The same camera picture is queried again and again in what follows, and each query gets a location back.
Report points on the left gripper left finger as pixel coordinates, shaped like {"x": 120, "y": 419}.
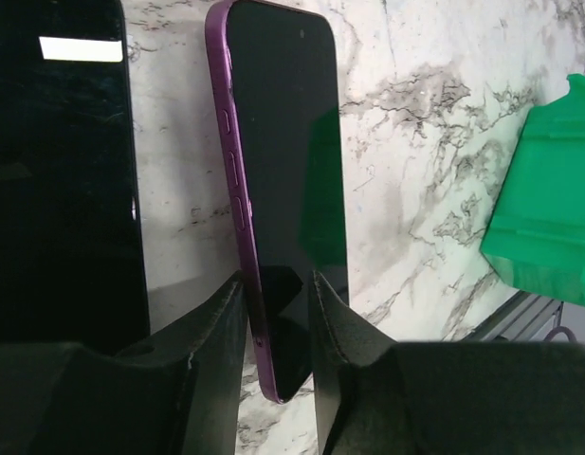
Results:
{"x": 175, "y": 392}

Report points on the green plastic bin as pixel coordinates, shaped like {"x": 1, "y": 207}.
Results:
{"x": 535, "y": 239}

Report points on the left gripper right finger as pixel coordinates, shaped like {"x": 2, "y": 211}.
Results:
{"x": 374, "y": 395}

